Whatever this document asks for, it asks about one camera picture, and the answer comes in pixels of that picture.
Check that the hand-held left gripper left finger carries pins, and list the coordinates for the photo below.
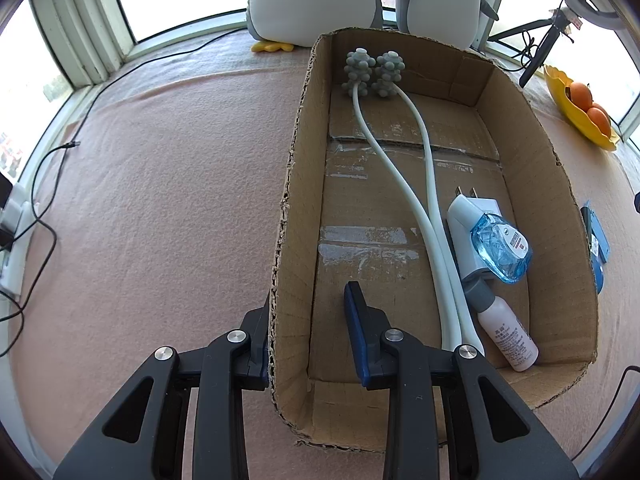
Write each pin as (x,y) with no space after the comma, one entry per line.
(255,355)

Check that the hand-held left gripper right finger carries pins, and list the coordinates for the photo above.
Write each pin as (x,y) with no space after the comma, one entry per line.
(356,330)

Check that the cardboard box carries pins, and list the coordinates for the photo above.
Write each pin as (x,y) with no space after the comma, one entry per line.
(370,200)

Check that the white charger adapter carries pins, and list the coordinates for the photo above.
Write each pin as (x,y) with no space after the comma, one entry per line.
(462,240)

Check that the white bottle with grey cap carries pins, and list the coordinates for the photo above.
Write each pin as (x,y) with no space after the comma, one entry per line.
(507,340)

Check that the blue eye drop bottle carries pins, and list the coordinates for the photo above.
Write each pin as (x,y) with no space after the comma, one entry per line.
(500,250)

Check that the blue phone stand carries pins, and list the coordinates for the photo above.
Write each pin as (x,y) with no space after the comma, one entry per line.
(597,232)

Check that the white neck massager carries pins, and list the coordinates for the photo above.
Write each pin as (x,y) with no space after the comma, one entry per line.
(357,67)

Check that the white power strip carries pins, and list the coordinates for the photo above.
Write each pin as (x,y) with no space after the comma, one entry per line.
(15,260)

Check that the yellow bowl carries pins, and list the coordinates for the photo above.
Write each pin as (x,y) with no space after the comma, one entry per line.
(575,115)

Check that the black tripod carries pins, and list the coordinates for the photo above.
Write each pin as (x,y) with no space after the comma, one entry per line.
(537,57)

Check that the large grey penguin plush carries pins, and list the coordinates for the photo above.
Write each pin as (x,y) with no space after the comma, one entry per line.
(310,0)

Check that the small grey penguin plush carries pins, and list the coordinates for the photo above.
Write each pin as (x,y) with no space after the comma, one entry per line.
(440,0)

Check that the white window frame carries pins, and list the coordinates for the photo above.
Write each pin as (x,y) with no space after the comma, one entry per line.
(65,25)

